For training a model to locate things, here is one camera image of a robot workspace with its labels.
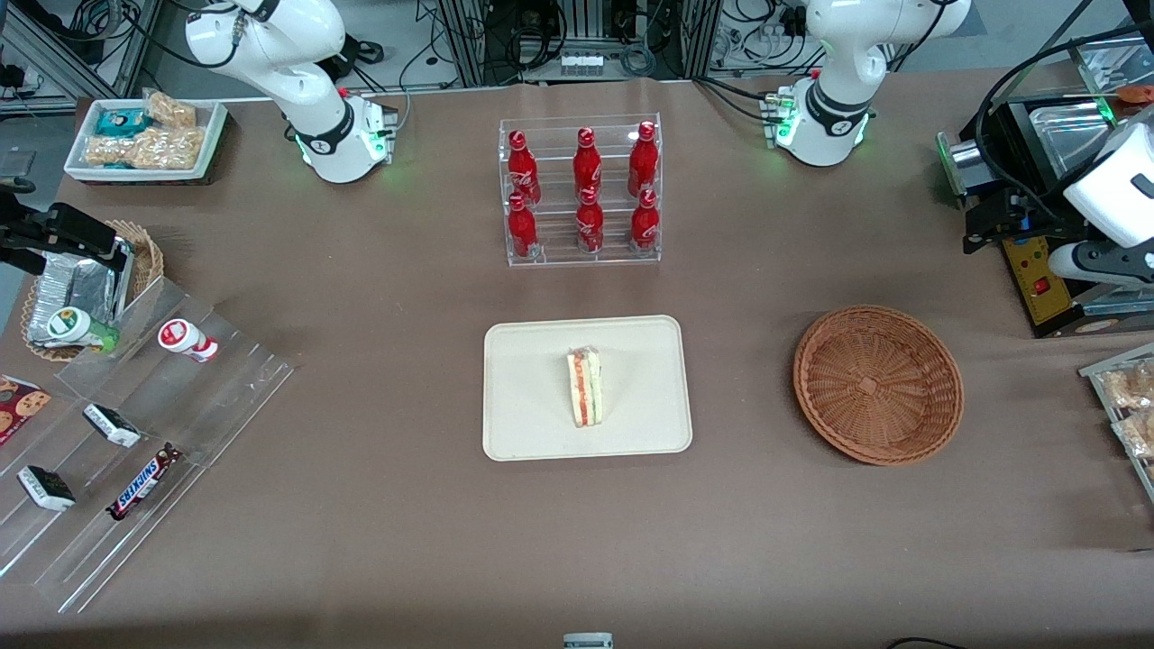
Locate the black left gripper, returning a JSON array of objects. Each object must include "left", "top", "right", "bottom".
[{"left": 964, "top": 192, "right": 1069, "bottom": 254}]

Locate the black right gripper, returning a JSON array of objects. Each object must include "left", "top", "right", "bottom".
[{"left": 0, "top": 203, "right": 136, "bottom": 274}]

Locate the triangle sandwich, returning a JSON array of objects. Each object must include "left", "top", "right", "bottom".
[{"left": 566, "top": 347, "right": 603, "bottom": 428}]

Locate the light tan wicker basket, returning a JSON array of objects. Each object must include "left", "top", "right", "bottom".
[{"left": 20, "top": 219, "right": 165, "bottom": 361}]

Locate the brown wicker basket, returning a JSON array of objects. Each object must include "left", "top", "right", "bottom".
[{"left": 792, "top": 305, "right": 966, "bottom": 467}]

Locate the white snack tray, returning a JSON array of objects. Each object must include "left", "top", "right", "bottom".
[{"left": 63, "top": 97, "right": 228, "bottom": 186}]

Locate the grey snack tray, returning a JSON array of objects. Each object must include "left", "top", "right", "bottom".
[{"left": 1079, "top": 343, "right": 1154, "bottom": 504}]

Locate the cream plastic serving tray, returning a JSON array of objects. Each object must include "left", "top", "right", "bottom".
[{"left": 482, "top": 315, "right": 693, "bottom": 462}]

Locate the silver foil container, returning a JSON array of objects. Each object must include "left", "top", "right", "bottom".
[{"left": 27, "top": 248, "right": 136, "bottom": 348}]

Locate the green yoghurt bottle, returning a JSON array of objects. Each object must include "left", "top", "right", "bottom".
[{"left": 47, "top": 306, "right": 120, "bottom": 352}]

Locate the black appliance yellow panel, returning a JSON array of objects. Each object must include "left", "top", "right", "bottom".
[{"left": 936, "top": 86, "right": 1154, "bottom": 341}]

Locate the large rice cracker pack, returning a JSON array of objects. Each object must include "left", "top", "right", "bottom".
[{"left": 84, "top": 126, "right": 206, "bottom": 171}]

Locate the red cap yoghurt bottle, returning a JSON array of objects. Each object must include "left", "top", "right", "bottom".
[{"left": 158, "top": 318, "right": 219, "bottom": 363}]

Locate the teal snack packet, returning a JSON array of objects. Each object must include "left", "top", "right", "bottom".
[{"left": 94, "top": 108, "right": 151, "bottom": 138}]

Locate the red cookie box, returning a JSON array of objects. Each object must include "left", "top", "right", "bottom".
[{"left": 0, "top": 374, "right": 52, "bottom": 447}]

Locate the black white small box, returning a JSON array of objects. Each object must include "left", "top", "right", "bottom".
[
  {"left": 83, "top": 403, "right": 142, "bottom": 449},
  {"left": 17, "top": 465, "right": 77, "bottom": 512}
]

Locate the small rice cracker pack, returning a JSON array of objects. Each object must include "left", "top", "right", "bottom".
[{"left": 144, "top": 90, "right": 197, "bottom": 128}]

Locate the clear acrylic tiered shelf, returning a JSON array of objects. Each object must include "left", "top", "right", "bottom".
[{"left": 0, "top": 275, "right": 297, "bottom": 614}]

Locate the clear wrapped pastry pack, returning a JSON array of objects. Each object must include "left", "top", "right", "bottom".
[
  {"left": 1102, "top": 361, "right": 1154, "bottom": 411},
  {"left": 1113, "top": 410, "right": 1154, "bottom": 461}
]

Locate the silver metal box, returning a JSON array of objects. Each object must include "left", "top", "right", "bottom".
[{"left": 1067, "top": 32, "right": 1154, "bottom": 96}]

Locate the snickers chocolate bar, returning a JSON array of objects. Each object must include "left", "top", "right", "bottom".
[{"left": 106, "top": 442, "right": 183, "bottom": 522}]

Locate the red cola bottle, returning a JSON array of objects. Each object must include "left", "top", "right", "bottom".
[
  {"left": 575, "top": 187, "right": 606, "bottom": 254},
  {"left": 628, "top": 121, "right": 660, "bottom": 197},
  {"left": 630, "top": 188, "right": 660, "bottom": 251},
  {"left": 508, "top": 130, "right": 542, "bottom": 206},
  {"left": 507, "top": 193, "right": 540, "bottom": 260},
  {"left": 573, "top": 127, "right": 603, "bottom": 195}
]

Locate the clear acrylic bottle rack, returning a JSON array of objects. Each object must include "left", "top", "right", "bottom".
[{"left": 499, "top": 113, "right": 664, "bottom": 268}]

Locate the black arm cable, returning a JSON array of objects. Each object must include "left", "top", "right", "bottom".
[{"left": 974, "top": 27, "right": 1154, "bottom": 226}]

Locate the aluminium frame rack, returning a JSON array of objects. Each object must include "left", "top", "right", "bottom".
[{"left": 433, "top": 0, "right": 722, "bottom": 87}]

